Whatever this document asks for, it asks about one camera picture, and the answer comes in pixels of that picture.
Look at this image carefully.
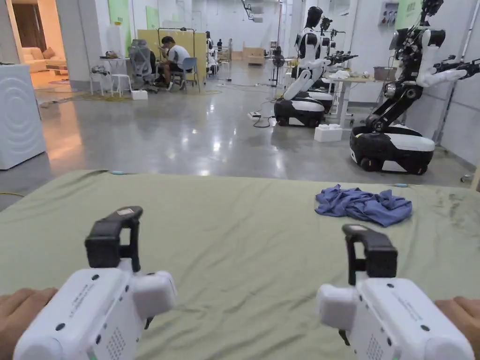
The white stool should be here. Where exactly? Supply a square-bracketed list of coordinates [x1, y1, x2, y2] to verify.
[111, 74, 132, 98]

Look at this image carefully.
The white table with clutter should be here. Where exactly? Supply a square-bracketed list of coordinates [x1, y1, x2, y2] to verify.
[329, 66, 398, 127]

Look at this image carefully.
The person's right hand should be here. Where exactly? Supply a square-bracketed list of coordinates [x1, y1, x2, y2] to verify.
[434, 296, 480, 360]

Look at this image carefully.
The black standing fan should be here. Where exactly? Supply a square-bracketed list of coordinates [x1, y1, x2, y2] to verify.
[270, 46, 288, 88]

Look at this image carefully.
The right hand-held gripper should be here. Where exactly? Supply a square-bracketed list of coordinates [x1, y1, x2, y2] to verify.
[316, 224, 475, 360]

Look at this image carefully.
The grey plastic chair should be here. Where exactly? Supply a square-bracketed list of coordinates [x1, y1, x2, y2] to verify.
[170, 58, 202, 93]

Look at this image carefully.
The person's left hand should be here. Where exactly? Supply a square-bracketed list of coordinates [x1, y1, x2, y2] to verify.
[0, 287, 58, 360]

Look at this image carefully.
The grey mesh office chair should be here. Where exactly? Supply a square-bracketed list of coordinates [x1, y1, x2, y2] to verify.
[127, 45, 161, 94]

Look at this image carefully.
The bed with pale green sheet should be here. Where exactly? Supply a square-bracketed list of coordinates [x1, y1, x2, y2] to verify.
[0, 169, 480, 360]

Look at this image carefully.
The cream sofa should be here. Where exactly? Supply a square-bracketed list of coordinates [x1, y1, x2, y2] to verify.
[22, 46, 68, 75]

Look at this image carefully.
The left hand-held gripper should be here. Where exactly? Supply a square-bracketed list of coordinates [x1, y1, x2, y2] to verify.
[13, 206, 179, 360]

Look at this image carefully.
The black and white humanoid robot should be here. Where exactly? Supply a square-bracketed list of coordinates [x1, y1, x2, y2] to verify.
[273, 6, 335, 128]
[349, 0, 480, 176]
[318, 16, 359, 110]

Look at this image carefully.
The crumpled blue shirt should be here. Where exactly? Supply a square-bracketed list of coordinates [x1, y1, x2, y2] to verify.
[314, 183, 413, 228]

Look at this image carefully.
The white washing machine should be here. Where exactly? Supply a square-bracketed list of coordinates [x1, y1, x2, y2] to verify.
[0, 63, 48, 172]

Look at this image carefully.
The small white table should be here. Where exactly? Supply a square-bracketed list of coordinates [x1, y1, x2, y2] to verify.
[89, 51, 130, 97]

